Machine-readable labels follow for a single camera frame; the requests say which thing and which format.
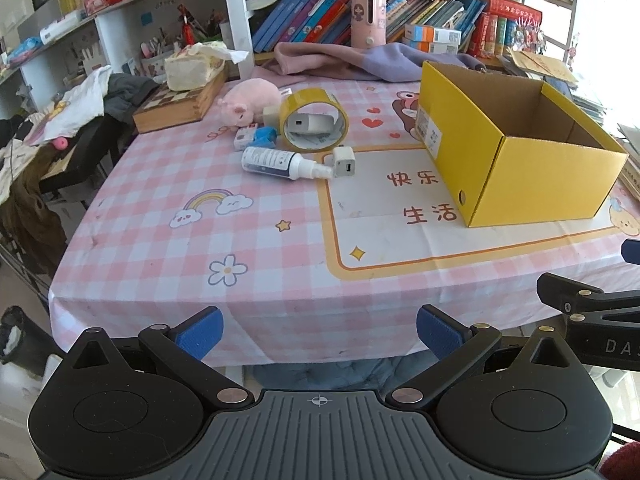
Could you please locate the black lined shoe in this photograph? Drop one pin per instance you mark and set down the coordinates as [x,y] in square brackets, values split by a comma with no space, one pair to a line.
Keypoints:
[22,335]

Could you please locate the red fuzzy cloth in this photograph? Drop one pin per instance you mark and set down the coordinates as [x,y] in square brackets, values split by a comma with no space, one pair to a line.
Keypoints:
[622,462]

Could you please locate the white bookshelf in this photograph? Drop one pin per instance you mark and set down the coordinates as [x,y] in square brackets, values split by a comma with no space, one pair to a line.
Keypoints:
[235,10]

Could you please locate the thick red dictionary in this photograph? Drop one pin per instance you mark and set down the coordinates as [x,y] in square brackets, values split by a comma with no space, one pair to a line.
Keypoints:
[515,9]

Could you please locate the white wipes pack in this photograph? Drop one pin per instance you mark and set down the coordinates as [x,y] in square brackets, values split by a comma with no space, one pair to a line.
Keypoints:
[62,27]

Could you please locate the wooden chess box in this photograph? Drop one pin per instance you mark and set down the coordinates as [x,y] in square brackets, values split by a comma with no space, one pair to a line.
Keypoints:
[170,110]

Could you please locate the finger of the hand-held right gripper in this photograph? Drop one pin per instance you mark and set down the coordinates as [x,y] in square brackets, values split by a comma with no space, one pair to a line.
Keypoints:
[632,251]
[575,295]

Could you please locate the pink plush pig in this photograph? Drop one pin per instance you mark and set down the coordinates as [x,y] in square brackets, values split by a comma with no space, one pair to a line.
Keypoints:
[250,97]

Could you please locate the brown paper envelope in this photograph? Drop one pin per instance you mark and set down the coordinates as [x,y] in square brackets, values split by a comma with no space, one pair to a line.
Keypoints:
[540,65]

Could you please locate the black smartphone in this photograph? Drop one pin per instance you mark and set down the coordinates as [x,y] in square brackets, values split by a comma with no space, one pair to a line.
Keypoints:
[559,87]

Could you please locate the white charger plug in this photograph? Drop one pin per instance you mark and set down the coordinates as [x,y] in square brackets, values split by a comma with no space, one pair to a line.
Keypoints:
[344,164]

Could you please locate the small blue plastic item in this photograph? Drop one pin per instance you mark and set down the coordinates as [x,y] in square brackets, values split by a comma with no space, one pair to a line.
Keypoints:
[265,136]

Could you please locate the orange and white carton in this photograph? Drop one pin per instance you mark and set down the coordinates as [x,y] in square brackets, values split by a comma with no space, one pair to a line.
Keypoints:
[430,47]
[432,33]

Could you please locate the yellow cardboard box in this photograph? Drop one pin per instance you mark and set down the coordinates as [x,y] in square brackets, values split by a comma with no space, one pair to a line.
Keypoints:
[540,180]

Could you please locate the white spray bottle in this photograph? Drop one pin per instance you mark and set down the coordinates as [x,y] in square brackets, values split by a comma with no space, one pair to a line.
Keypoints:
[270,161]

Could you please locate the row of blue children's books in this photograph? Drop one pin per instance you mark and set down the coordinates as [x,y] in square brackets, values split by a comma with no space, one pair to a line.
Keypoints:
[300,15]

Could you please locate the brown garment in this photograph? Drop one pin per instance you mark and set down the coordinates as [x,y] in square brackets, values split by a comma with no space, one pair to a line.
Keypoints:
[30,210]

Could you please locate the dark grey garment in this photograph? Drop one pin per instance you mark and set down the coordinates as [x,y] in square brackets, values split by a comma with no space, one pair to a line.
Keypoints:
[127,95]

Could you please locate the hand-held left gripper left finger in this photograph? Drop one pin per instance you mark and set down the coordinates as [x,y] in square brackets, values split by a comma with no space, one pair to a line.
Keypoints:
[200,332]

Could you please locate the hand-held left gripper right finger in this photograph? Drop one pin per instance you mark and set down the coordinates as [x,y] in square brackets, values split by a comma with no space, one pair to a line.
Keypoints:
[440,331]

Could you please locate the pink cylindrical gadget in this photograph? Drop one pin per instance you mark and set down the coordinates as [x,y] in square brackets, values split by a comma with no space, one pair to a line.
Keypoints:
[368,17]

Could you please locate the blue-grey quilted cushion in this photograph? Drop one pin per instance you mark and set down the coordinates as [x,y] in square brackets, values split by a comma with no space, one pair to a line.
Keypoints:
[325,372]

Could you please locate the purple cloth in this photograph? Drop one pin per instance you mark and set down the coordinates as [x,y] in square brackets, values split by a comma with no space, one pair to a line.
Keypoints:
[325,55]

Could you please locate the red hardback book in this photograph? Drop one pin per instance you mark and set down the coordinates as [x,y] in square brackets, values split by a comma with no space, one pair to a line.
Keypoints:
[482,35]

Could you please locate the small white packet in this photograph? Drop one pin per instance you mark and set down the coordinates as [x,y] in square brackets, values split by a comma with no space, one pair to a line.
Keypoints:
[243,139]

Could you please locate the cream tissue pack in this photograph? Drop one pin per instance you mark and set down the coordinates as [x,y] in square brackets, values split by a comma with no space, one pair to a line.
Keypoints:
[190,70]

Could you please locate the white block eraser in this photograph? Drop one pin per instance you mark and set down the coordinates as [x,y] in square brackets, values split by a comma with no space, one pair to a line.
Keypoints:
[271,116]

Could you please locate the colourful paper ornament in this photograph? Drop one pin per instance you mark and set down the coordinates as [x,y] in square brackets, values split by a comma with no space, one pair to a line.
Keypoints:
[525,34]

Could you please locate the white printed shirt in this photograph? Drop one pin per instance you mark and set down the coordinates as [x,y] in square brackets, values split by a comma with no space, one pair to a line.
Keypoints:
[80,105]

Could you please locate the stack of books and papers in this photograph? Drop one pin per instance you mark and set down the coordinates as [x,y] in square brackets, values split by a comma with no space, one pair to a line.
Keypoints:
[595,107]

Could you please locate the yellowish packing tape roll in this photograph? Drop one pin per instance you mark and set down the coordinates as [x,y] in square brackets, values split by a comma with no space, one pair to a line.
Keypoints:
[312,97]

